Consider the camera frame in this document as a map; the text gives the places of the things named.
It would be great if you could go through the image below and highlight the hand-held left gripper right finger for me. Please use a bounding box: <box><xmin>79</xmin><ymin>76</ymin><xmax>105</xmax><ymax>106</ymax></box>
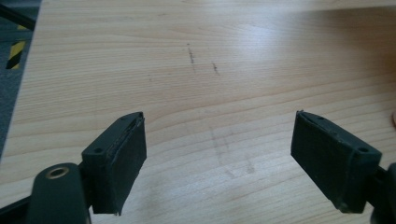
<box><xmin>290</xmin><ymin>109</ymin><xmax>383</xmax><ymax>215</ymax></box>

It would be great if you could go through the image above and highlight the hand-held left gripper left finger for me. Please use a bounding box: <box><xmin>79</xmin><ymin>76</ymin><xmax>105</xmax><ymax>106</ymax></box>
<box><xmin>80</xmin><ymin>111</ymin><xmax>148</xmax><ymax>217</ymax></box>

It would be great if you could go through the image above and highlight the yellow black hazard tape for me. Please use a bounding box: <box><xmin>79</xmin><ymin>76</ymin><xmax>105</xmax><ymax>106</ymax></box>
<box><xmin>5</xmin><ymin>24</ymin><xmax>30</xmax><ymax>70</ymax></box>

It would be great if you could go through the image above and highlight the black bar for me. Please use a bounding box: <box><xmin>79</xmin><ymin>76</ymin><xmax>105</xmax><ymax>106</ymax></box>
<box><xmin>0</xmin><ymin>3</ymin><xmax>36</xmax><ymax>32</ymax></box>

